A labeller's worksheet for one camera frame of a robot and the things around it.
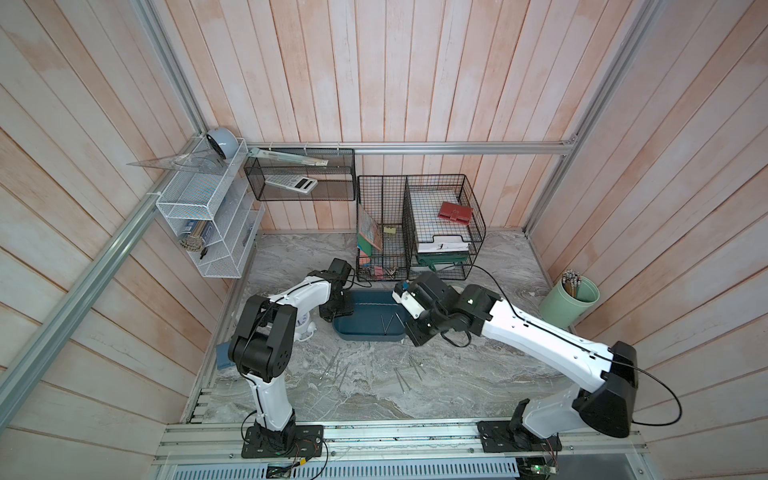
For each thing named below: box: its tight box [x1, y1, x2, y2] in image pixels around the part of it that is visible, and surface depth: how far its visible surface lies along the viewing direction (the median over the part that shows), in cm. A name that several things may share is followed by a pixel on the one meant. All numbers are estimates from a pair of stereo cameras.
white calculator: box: [265, 174, 318, 195], surface depth 100 cm
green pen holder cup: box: [539, 276, 600, 330], surface depth 87 cm
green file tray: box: [416, 252, 469, 272], surface depth 100 cm
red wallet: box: [437, 201, 474, 226], surface depth 97 cm
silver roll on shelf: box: [179, 220, 207, 252], surface depth 79 cm
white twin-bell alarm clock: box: [294, 308, 317, 342], surface depth 93 cm
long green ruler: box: [247, 148, 329, 166], surface depth 93 cm
